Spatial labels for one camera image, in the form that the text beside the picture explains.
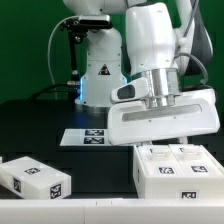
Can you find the white marker base sheet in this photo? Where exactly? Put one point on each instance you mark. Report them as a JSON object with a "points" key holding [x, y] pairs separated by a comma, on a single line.
{"points": [[85, 137]]}

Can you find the white front rail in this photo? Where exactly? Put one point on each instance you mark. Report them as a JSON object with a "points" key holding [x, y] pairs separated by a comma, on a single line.
{"points": [[112, 211]]}

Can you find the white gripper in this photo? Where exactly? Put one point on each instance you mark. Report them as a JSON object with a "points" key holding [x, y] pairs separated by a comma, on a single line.
{"points": [[194, 113]]}

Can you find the white door panel with knob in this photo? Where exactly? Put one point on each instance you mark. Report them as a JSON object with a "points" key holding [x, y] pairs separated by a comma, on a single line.
{"points": [[195, 160]]}

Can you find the white cabinet box part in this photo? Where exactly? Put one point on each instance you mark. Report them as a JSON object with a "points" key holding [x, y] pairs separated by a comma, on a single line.
{"points": [[31, 179]]}

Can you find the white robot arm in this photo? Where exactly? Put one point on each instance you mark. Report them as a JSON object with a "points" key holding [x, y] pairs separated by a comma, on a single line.
{"points": [[153, 106]]}

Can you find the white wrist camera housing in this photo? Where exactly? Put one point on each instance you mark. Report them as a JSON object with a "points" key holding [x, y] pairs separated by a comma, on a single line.
{"points": [[134, 90]]}

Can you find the black camera on stand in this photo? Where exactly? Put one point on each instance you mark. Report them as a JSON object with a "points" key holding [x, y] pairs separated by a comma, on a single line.
{"points": [[77, 28]]}

